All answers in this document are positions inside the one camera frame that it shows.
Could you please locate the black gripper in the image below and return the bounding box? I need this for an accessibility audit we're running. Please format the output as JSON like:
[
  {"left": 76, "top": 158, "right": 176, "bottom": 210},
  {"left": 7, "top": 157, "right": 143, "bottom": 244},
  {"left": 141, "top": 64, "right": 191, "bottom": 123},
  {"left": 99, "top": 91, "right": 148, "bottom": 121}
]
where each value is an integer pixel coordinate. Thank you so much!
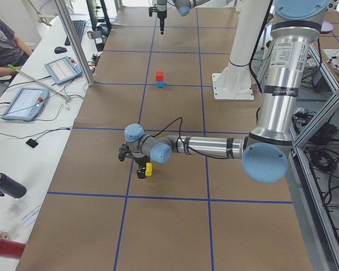
[
  {"left": 133, "top": 155, "right": 149, "bottom": 179},
  {"left": 156, "top": 0, "right": 167, "bottom": 35}
]

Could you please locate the yellow cube block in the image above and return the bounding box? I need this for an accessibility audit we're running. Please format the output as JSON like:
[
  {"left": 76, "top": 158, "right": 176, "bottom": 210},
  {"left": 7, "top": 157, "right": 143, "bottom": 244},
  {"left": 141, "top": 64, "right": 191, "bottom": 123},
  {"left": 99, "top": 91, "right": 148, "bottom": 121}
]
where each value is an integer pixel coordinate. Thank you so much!
[{"left": 145, "top": 163, "right": 153, "bottom": 176}]

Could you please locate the red cube block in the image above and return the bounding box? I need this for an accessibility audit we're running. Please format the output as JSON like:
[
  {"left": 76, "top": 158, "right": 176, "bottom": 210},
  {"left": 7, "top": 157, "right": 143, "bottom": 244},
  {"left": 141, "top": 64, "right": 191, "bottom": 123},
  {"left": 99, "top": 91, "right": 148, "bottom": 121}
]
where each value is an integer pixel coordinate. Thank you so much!
[{"left": 155, "top": 71, "right": 164, "bottom": 82}]

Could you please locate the blue cube block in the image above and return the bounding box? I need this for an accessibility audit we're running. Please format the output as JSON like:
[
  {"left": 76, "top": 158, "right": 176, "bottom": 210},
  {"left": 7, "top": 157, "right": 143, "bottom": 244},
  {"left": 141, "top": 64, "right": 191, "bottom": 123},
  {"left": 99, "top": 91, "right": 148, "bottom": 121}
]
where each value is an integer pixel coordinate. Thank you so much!
[{"left": 157, "top": 81, "right": 165, "bottom": 88}]

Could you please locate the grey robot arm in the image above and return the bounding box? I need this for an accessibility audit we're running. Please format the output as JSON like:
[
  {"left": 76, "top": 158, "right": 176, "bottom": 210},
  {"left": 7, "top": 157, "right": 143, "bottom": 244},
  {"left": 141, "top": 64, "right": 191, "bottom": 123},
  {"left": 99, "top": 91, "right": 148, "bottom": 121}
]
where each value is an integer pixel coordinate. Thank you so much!
[
  {"left": 118, "top": 1, "right": 328, "bottom": 183},
  {"left": 149, "top": 0, "right": 208, "bottom": 35}
]

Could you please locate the black keyboard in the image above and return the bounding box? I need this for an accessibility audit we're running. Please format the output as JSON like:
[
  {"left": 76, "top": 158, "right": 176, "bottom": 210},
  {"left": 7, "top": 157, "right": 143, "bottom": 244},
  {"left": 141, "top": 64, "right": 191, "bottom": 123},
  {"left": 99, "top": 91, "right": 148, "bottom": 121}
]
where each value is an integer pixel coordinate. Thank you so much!
[{"left": 72, "top": 20, "right": 86, "bottom": 44}]

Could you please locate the black computer mouse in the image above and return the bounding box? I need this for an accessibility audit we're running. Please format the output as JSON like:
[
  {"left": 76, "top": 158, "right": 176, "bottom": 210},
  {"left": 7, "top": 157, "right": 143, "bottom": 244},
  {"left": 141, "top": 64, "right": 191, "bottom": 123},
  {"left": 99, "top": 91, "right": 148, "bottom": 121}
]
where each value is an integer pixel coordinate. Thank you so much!
[{"left": 54, "top": 46, "right": 67, "bottom": 54}]

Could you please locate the teach pendant far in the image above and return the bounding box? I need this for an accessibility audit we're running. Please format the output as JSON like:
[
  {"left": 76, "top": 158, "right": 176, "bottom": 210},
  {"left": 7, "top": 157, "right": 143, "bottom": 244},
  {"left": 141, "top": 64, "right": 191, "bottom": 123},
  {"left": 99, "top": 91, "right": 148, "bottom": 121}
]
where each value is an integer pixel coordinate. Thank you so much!
[{"left": 44, "top": 56, "right": 82, "bottom": 85}]

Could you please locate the teach pendant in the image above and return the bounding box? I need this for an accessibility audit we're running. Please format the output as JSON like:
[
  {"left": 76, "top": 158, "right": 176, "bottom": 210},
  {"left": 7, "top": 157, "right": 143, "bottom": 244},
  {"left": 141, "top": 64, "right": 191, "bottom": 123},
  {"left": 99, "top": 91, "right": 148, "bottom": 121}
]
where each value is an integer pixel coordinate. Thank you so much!
[
  {"left": 44, "top": 56, "right": 82, "bottom": 85},
  {"left": 1, "top": 87, "right": 49, "bottom": 121}
]

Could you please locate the teach pendant near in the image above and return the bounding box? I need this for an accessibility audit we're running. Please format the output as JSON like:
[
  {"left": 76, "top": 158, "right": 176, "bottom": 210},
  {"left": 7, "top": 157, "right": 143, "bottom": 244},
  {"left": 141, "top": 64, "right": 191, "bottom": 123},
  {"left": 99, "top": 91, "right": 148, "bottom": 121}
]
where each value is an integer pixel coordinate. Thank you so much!
[{"left": 1, "top": 87, "right": 49, "bottom": 121}]

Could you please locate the black water bottle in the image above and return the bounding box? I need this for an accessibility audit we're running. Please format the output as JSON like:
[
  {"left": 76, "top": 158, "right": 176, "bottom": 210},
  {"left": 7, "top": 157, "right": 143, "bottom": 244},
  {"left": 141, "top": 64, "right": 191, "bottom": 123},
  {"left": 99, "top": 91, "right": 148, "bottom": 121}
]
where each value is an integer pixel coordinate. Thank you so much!
[{"left": 0, "top": 173, "right": 27, "bottom": 199}]

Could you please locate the seated person grey shirt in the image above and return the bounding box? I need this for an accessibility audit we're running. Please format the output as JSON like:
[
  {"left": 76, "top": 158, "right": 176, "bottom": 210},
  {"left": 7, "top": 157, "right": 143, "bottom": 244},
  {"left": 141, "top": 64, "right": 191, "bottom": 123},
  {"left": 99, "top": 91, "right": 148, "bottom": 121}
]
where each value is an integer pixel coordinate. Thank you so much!
[{"left": 0, "top": 19, "right": 32, "bottom": 77}]

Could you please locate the red fire extinguisher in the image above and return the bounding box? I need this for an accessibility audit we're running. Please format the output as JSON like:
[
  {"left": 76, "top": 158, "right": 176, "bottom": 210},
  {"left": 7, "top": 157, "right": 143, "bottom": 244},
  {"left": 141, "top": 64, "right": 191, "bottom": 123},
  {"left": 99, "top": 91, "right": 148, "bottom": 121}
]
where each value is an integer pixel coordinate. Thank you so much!
[{"left": 0, "top": 238, "right": 26, "bottom": 260}]

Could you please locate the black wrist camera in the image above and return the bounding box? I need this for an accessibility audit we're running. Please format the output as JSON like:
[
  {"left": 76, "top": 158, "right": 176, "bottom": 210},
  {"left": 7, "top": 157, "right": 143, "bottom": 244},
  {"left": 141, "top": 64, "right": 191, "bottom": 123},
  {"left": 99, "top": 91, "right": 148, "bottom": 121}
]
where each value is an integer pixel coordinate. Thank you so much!
[
  {"left": 118, "top": 143, "right": 132, "bottom": 161},
  {"left": 149, "top": 6, "right": 158, "bottom": 17}
]

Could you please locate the black braided cable left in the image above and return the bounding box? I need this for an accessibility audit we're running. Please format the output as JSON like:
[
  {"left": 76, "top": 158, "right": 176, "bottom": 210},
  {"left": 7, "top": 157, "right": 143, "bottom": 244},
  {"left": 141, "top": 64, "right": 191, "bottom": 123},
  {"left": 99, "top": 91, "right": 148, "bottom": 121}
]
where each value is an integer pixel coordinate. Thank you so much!
[{"left": 154, "top": 117, "right": 244, "bottom": 160}]

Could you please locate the aluminium frame post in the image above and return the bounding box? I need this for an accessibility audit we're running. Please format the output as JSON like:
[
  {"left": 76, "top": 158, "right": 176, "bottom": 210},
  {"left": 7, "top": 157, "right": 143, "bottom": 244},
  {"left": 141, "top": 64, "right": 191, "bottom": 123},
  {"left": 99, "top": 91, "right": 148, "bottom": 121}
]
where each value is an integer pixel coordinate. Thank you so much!
[{"left": 54, "top": 0, "right": 94, "bottom": 86}]

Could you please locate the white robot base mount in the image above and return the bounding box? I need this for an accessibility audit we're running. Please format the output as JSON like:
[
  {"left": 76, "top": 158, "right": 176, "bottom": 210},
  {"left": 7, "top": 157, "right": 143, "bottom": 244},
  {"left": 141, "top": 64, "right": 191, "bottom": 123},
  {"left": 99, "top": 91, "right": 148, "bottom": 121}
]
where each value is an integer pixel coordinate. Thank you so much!
[{"left": 212, "top": 0, "right": 272, "bottom": 100}]

